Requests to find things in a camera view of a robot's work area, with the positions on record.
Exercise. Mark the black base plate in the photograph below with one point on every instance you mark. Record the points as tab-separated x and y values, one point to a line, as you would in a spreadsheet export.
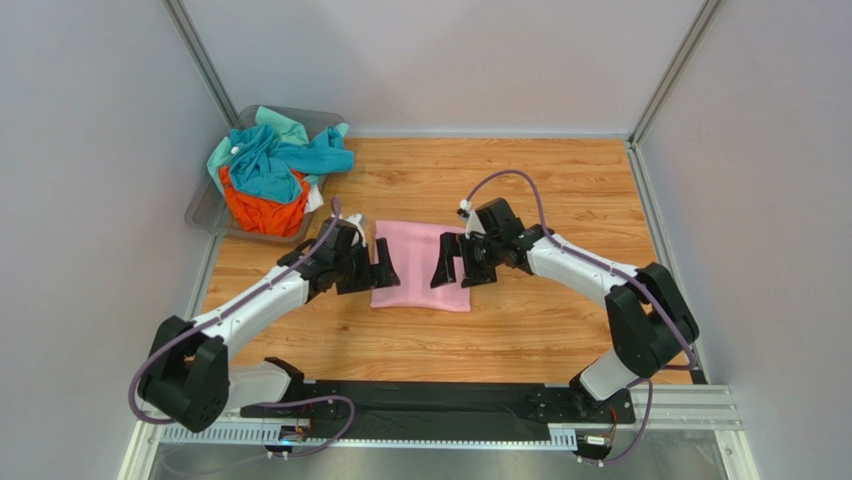
455	411

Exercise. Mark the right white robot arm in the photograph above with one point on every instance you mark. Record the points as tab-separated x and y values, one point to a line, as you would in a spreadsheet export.
650	322

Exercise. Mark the mint green t shirt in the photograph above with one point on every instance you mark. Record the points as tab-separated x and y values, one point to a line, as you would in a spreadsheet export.
289	130

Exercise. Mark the pink t shirt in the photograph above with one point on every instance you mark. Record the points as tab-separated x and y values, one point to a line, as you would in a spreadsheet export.
414	251

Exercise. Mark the teal blue t shirt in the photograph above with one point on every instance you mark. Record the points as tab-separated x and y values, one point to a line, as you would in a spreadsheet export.
265	166

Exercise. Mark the aluminium frame rail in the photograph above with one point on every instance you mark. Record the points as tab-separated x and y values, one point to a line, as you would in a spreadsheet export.
680	432

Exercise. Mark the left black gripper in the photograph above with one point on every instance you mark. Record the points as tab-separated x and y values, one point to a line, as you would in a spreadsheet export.
374	275

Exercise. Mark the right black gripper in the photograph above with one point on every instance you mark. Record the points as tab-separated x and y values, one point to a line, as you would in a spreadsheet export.
471	259

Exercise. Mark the orange t shirt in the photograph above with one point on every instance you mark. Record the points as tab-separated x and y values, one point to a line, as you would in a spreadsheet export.
259	215

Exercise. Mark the white t shirt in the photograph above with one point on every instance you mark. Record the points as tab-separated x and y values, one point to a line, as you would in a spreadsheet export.
314	200

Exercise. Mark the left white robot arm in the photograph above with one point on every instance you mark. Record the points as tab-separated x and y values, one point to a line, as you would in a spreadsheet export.
188	377

